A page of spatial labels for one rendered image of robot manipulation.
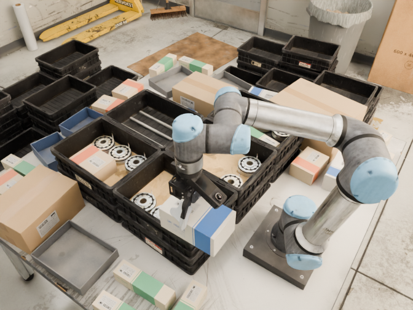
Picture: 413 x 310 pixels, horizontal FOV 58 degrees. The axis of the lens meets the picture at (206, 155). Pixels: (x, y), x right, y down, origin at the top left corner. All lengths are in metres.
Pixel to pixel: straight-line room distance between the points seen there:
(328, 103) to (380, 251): 1.05
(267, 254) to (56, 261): 0.83
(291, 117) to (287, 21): 3.56
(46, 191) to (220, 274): 0.78
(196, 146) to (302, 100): 1.18
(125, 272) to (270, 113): 0.81
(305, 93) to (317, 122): 1.01
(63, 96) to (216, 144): 2.11
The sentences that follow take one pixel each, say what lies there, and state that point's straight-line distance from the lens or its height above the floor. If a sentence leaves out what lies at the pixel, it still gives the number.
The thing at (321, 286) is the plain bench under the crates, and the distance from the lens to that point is 1.56.
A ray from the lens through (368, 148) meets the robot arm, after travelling 1.06.
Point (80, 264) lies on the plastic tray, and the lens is 1.61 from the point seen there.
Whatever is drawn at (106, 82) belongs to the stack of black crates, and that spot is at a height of 0.38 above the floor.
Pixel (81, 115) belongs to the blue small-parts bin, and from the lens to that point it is 2.24.
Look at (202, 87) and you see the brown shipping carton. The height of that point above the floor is 0.86.
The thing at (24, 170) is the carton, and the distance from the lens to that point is 1.97.
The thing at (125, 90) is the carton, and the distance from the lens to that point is 2.32.
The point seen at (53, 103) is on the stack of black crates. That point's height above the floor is 0.49.
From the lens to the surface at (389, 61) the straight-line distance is 4.08.
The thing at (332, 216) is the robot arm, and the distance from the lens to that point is 1.17.
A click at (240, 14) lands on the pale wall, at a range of 4.81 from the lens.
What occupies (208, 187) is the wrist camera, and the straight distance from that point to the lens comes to 1.02.
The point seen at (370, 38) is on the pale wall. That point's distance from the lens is 4.33.
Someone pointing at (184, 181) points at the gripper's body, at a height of 1.25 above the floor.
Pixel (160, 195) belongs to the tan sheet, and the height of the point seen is 0.83.
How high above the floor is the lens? 2.02
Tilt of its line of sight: 43 degrees down
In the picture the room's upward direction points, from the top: straight up
